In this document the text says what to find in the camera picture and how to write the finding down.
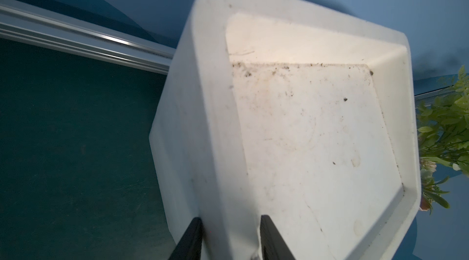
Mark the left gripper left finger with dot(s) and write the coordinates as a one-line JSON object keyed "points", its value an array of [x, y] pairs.
{"points": [[190, 245]]}

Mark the aluminium back rail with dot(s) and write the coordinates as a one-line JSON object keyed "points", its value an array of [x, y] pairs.
{"points": [[36, 26]]}

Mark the flower plant in pot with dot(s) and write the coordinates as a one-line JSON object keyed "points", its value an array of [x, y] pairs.
{"points": [[443, 138]]}

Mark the white three-drawer cabinet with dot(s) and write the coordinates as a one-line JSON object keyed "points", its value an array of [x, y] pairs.
{"points": [[291, 110]]}

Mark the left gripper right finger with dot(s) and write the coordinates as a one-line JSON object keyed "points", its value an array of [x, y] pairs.
{"points": [[273, 247]]}

